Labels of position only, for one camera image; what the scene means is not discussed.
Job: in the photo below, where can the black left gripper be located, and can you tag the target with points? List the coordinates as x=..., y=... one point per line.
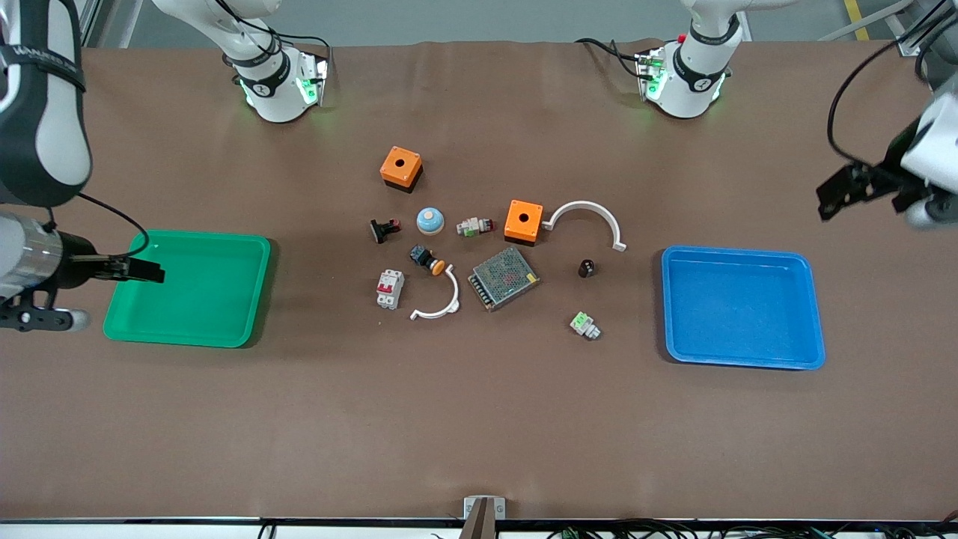
x=892, y=166

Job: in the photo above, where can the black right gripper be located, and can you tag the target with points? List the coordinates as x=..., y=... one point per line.
x=73, y=260

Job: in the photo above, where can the white red circuit breaker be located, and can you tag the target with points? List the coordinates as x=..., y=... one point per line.
x=391, y=290

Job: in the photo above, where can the black cylindrical capacitor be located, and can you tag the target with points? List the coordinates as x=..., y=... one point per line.
x=587, y=268

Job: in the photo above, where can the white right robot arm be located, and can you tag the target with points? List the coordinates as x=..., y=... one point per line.
x=273, y=97

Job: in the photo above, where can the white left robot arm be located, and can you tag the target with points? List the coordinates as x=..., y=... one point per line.
x=685, y=93

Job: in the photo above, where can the green plastic tray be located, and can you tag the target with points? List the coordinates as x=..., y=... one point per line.
x=202, y=299

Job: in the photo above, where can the blue plastic tray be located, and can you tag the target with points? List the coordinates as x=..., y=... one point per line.
x=741, y=307

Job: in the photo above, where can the orange black button box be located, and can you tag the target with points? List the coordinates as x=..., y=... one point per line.
x=524, y=219
x=400, y=166

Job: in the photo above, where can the black orange push button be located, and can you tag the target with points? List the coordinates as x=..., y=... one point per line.
x=425, y=259

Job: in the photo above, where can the blue dome button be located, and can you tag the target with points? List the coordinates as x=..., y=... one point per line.
x=430, y=221

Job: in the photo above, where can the green white terminal connector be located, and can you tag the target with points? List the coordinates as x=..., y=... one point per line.
x=584, y=325

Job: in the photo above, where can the white green red indicator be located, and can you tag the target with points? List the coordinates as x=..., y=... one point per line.
x=474, y=225

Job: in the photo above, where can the metal mesh power supply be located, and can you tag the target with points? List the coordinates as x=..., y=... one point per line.
x=503, y=277

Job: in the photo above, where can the brown table mat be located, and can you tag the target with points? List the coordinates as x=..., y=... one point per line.
x=479, y=419

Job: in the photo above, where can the aluminium frame profile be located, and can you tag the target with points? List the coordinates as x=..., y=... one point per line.
x=88, y=22
x=917, y=37

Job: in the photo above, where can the black red switch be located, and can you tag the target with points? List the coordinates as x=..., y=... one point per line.
x=384, y=229

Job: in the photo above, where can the large white curved bracket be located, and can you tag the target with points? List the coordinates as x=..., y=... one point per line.
x=591, y=207

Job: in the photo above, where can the small white curved bracket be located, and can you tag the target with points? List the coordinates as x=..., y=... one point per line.
x=451, y=299

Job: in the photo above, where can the metal table edge bracket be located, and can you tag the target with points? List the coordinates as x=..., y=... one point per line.
x=498, y=509

